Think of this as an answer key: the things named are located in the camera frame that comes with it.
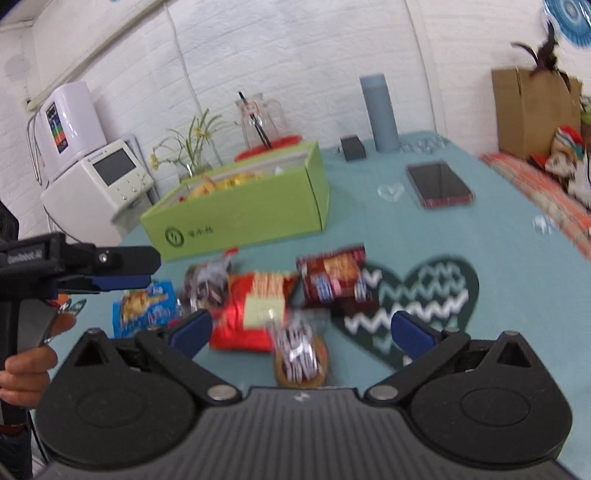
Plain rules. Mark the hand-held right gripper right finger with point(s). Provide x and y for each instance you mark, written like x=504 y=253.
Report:
x=411 y=334

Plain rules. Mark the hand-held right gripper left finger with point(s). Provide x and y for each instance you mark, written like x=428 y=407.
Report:
x=191 y=332

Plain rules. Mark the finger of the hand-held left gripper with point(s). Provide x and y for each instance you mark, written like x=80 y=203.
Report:
x=120 y=282
x=120 y=261

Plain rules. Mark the blue snack packet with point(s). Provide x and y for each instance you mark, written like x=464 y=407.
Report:
x=143 y=307

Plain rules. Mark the brown silver snack packet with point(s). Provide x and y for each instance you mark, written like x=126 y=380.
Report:
x=205 y=284

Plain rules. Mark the red snack packet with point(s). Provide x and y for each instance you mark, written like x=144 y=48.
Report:
x=251 y=309

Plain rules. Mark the dark red biscuit packet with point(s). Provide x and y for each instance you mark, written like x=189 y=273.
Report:
x=334 y=277

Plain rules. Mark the brown striped cookie packet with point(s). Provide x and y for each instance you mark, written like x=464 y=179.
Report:
x=300 y=353

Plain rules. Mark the green cardboard box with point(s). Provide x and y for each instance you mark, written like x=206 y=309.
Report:
x=249 y=217

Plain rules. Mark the pile of snack packets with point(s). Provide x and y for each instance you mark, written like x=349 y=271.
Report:
x=226 y=182

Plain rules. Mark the person's left hand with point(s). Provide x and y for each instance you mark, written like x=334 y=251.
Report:
x=27 y=378

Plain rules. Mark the white appliance with screen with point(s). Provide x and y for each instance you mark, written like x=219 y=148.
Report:
x=101 y=184

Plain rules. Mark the yellow flower plant in vase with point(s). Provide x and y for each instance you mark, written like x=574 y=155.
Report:
x=194 y=141

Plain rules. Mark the black smartphone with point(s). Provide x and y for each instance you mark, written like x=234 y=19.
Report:
x=438 y=183

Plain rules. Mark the patterned pink bedspread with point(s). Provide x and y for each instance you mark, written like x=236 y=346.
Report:
x=545 y=198

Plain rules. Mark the small dark grey box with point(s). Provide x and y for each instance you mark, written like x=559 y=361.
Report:
x=353 y=147

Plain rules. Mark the clear glass pitcher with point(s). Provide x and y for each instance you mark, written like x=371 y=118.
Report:
x=261 y=122

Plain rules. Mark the red round tray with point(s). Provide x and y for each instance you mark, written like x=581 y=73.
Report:
x=284 y=141

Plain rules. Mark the grey blue thermos bottle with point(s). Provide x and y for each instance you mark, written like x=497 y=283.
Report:
x=381 y=113

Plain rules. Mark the red and white plush toy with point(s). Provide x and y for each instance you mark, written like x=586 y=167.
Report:
x=570 y=161

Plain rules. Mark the brown paper bag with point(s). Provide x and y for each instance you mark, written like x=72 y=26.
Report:
x=531 y=110

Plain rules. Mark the dark dried plant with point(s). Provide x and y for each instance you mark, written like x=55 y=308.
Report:
x=545 y=50

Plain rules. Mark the large blue decorative plate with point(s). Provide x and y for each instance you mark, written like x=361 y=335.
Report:
x=570 y=18

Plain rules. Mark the white wall water purifier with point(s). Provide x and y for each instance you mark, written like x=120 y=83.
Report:
x=71 y=129

